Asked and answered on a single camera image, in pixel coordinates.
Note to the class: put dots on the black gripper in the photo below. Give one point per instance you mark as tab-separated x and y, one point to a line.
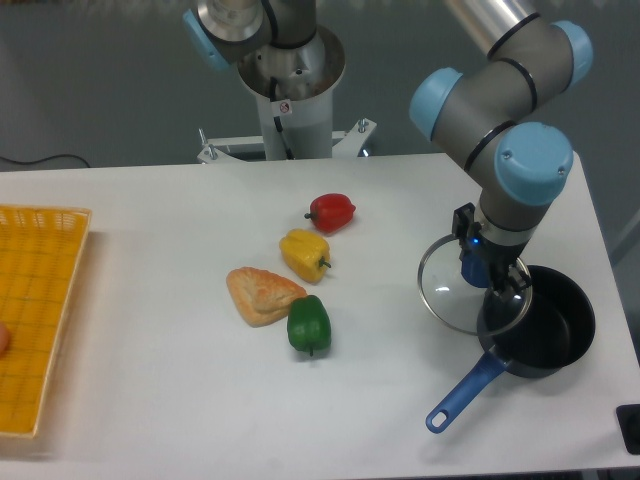
490	265

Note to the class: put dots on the glass pot lid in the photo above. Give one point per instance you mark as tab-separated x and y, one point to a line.
462	307

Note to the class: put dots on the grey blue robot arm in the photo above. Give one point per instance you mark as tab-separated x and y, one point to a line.
481	122

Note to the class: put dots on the black device at table edge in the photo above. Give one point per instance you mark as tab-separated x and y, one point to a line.
628	419

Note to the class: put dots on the red bell pepper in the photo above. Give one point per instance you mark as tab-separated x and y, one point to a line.
330	212

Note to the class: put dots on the green bell pepper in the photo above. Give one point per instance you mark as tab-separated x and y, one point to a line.
309	326

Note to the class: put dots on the yellow bell pepper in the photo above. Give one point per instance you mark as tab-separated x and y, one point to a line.
306	253

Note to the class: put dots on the triangular pastry bread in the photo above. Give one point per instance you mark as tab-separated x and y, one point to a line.
262	297

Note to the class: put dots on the yellow wicker basket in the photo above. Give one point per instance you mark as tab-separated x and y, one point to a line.
41	250

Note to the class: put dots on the black pot blue handle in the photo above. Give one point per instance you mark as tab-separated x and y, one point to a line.
556	331

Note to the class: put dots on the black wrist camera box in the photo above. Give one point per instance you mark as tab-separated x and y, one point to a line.
462	225

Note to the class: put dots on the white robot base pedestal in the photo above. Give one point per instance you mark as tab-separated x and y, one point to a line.
293	90

